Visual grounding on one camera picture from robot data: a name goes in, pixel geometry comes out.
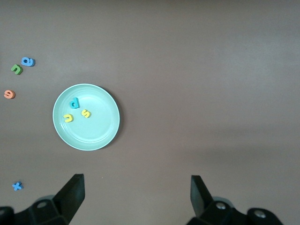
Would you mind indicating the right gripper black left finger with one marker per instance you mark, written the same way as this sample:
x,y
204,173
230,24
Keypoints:
x,y
63,206

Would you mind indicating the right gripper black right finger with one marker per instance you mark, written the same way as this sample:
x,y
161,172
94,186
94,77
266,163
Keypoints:
x,y
206,211

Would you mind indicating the yellow letter u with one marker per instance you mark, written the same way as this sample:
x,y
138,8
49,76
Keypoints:
x,y
67,120

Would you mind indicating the yellow letter s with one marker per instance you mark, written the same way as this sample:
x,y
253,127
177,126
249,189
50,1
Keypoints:
x,y
85,114

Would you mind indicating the teal letter d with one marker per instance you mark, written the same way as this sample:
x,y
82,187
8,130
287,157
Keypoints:
x,y
75,105

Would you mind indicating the blue letter x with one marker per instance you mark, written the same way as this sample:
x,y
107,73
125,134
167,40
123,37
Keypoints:
x,y
17,186

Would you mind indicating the green plate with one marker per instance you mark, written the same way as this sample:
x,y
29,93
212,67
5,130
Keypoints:
x,y
93,131

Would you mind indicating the orange number 6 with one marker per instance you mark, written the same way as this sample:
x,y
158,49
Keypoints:
x,y
12,94

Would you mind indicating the green letter u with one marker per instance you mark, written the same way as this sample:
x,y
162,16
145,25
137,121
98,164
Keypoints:
x,y
19,70

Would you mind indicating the blue letter a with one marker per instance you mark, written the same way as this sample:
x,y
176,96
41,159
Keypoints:
x,y
31,62

